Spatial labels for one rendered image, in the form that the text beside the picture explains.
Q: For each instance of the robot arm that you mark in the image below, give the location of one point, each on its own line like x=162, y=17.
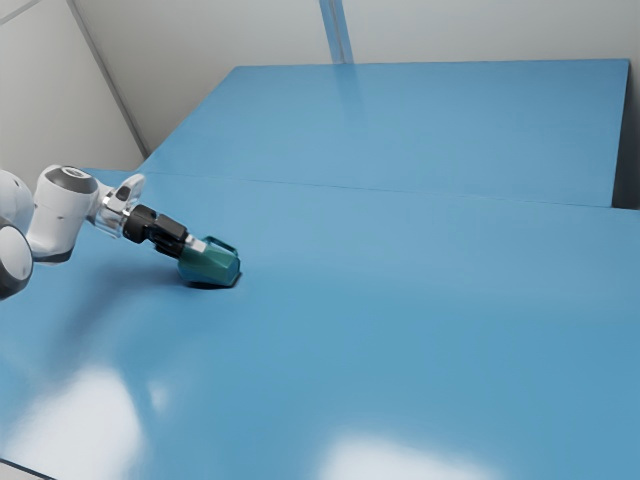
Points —
x=59, y=210

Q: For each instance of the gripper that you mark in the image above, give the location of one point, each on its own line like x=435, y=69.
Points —
x=155, y=231

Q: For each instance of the teal faceted mug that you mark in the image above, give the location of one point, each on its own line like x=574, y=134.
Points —
x=212, y=265

